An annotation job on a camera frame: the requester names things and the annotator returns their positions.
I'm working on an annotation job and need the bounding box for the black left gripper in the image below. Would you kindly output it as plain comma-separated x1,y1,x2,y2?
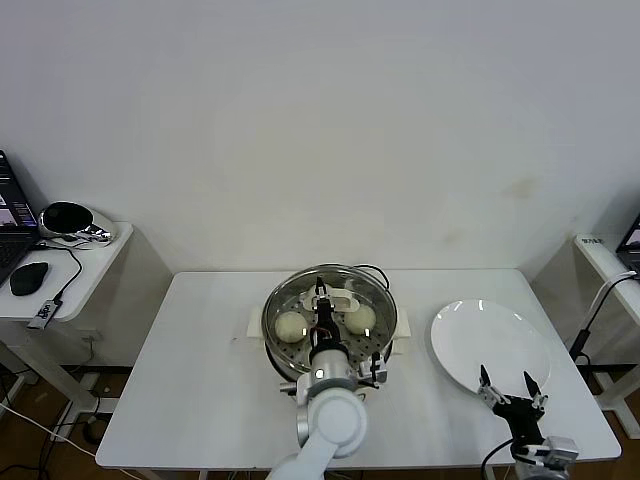
310,276,347,354

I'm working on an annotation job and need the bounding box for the glass pot lid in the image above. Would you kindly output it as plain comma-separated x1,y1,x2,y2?
263,264,398,374

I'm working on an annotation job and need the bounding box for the black laptop pink screen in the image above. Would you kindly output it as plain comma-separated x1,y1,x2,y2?
615,212,640,269

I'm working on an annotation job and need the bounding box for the white round plate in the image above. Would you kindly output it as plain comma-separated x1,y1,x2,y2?
430,298,552,402

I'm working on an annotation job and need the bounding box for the stainless steel steamer pot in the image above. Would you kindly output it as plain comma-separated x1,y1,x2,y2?
262,267,399,386

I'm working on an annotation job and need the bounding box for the black laptop bright screen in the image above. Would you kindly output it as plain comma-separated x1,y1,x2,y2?
0,148,41,289

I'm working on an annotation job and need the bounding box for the grey usb dongle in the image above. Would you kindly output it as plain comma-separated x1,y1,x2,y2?
27,298,64,330

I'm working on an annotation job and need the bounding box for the white floor cable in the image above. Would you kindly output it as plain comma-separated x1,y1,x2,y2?
0,402,99,459

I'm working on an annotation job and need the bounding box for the white side table rounded top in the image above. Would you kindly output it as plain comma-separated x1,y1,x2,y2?
0,221,174,416

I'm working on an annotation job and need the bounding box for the black dongle cable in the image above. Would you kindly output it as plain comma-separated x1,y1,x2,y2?
37,241,84,304

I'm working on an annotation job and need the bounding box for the black computer mouse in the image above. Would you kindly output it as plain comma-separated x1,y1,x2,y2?
9,260,50,296

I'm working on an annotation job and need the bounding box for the white side table with label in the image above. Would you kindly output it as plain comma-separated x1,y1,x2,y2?
532,233,640,441

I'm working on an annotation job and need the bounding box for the black cooker power cord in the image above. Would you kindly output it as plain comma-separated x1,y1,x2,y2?
352,263,392,292

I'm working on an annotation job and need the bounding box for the white steamed baozi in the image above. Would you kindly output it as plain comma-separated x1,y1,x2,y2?
274,311,307,344
344,305,377,334

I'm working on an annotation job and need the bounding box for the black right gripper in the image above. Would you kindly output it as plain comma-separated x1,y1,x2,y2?
477,363,549,449

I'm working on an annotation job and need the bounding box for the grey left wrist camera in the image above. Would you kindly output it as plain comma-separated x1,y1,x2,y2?
357,351,389,390

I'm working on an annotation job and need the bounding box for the cream electric cooker base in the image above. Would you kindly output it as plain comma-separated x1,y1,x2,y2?
247,307,412,401

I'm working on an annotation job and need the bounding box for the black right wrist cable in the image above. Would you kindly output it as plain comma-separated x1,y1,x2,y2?
480,437,516,480

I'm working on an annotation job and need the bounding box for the black cable with adapter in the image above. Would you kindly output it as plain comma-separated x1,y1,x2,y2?
568,277,640,359

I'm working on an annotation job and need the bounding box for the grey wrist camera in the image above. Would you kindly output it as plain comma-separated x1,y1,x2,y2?
524,435,580,469
357,351,389,390

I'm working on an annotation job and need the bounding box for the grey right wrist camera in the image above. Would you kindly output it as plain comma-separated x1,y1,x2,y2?
524,435,580,469

